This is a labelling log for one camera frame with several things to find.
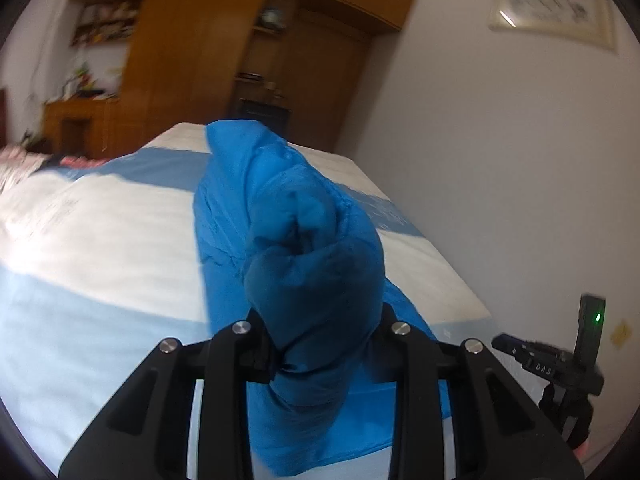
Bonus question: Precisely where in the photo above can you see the wooden wardrobe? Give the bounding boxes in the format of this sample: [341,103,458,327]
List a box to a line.
[70,0,418,154]

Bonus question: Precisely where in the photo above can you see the bed with blue white sheet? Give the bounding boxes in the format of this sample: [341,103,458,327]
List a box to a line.
[0,121,493,480]

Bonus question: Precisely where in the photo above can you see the pink floral cloth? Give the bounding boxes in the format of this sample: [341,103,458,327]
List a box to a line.
[0,145,109,196]

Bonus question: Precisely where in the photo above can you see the row of books on shelf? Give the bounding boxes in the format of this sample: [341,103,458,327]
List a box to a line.
[72,0,142,47]

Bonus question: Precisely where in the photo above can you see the blue puffer jacket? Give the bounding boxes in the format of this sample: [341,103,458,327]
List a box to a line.
[192,119,441,479]

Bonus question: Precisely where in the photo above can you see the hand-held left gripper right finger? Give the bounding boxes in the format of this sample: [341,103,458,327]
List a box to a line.
[372,305,586,480]

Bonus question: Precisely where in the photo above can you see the clutter of desk items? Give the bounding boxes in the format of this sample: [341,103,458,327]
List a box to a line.
[60,59,124,102]

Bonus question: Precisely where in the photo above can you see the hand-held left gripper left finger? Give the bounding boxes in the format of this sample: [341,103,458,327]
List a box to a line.
[59,307,282,480]

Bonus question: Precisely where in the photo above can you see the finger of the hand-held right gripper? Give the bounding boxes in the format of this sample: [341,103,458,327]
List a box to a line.
[491,333,529,362]

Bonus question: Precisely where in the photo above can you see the wooden desk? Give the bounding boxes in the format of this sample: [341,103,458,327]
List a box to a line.
[42,97,122,159]

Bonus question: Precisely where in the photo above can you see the framed wall picture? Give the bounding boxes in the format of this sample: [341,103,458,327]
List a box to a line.
[487,0,619,54]

